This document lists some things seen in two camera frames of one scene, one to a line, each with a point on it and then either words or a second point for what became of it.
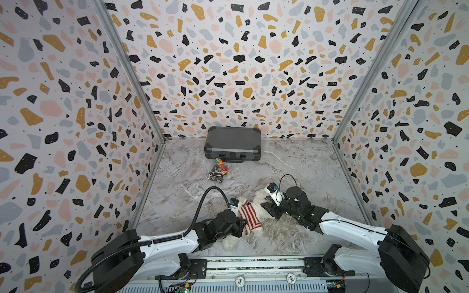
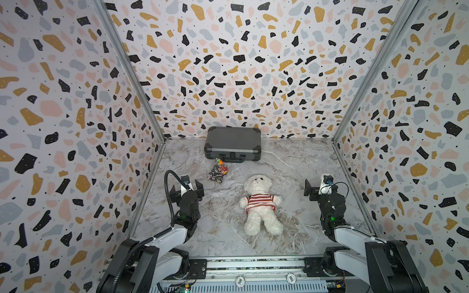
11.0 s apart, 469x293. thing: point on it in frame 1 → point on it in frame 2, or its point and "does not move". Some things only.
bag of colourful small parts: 218,170 does not move
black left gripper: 236,223 → 198,187
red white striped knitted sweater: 250,216 → 260,199
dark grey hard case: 233,144 does not move
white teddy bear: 231,243 → 260,206
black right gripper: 278,209 → 311,188
